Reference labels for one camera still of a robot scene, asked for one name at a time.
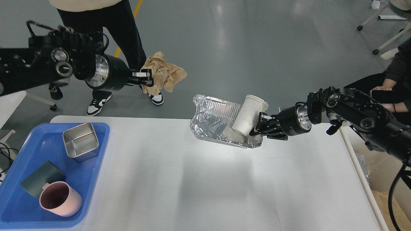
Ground brown paper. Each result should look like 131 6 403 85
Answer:
140 51 188 96
372 190 411 231

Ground white plastic bin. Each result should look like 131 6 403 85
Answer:
340 127 411 231

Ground white chair top right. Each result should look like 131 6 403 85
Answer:
356 0 410 56

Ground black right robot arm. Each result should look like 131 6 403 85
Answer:
249 86 411 231

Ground seated person in black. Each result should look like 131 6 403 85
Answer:
345 38 411 125

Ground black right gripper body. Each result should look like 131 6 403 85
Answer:
266 105 312 140

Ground brown paper in bin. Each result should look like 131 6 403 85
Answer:
372 190 411 231

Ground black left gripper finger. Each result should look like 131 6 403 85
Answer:
128 78 154 87
130 69 153 79

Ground steel rectangular container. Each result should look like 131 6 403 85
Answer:
63 123 99 162

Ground white side table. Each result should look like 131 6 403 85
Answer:
0 91 27 144

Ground pink ribbed mug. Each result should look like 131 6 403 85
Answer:
39 181 83 217

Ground cream paper cup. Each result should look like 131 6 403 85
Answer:
232 95 268 136

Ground green ribbed cup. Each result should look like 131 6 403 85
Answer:
20 161 66 199

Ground aluminium foil tray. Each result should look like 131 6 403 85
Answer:
190 94 263 148

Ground white office chair left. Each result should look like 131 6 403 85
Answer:
26 93 57 111

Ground standing person beige top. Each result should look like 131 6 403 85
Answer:
48 0 164 116

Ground blue plastic tray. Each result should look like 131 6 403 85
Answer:
0 123 110 230

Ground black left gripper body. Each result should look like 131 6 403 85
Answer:
85 55 135 91

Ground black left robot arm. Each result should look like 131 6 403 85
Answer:
0 21 154 96

